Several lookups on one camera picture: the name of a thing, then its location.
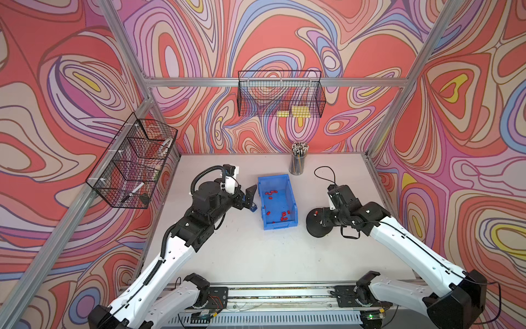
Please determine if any blue plastic parts bin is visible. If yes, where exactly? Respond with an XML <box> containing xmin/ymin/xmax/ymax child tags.
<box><xmin>258</xmin><ymin>174</ymin><xmax>299</xmax><ymax>230</ymax></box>

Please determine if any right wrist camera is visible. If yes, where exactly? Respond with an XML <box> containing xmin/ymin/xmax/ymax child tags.
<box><xmin>327</xmin><ymin>184</ymin><xmax>362</xmax><ymax>212</ymax></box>

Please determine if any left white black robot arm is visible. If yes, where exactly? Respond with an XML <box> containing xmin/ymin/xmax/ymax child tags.
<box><xmin>88</xmin><ymin>179</ymin><xmax>257</xmax><ymax>328</ymax></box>

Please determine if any yellow sticky note pad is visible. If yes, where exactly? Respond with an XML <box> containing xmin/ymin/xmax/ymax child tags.
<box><xmin>290</xmin><ymin>106</ymin><xmax>311</xmax><ymax>118</ymax></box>

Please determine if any white marker pen in basket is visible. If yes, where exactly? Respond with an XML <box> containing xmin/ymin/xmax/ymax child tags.
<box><xmin>121</xmin><ymin>182</ymin><xmax>145</xmax><ymax>203</ymax></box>

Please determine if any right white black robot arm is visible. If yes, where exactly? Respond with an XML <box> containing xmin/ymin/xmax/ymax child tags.
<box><xmin>308</xmin><ymin>202</ymin><xmax>488</xmax><ymax>328</ymax></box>

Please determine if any black round screw base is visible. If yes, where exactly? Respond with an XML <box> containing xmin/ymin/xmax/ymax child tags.
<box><xmin>305</xmin><ymin>208</ymin><xmax>332</xmax><ymax>238</ymax></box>

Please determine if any black wire basket wall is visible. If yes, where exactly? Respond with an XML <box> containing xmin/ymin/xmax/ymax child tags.
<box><xmin>237</xmin><ymin>69</ymin><xmax>327</xmax><ymax>119</ymax></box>
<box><xmin>86</xmin><ymin>114</ymin><xmax>178</xmax><ymax>209</ymax></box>

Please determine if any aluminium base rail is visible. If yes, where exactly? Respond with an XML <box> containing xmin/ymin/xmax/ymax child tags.
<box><xmin>110</xmin><ymin>281</ymin><xmax>457</xmax><ymax>329</ymax></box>

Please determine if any mesh pencil cup with pencils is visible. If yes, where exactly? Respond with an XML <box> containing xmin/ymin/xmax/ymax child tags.
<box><xmin>289</xmin><ymin>142</ymin><xmax>309</xmax><ymax>175</ymax></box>

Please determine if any black wire basket back wall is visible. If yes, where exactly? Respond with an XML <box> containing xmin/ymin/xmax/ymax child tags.
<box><xmin>237</xmin><ymin>69</ymin><xmax>327</xmax><ymax>119</ymax></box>

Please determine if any black wire basket left wall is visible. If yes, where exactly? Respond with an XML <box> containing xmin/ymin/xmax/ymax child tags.
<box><xmin>86</xmin><ymin>114</ymin><xmax>178</xmax><ymax>209</ymax></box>

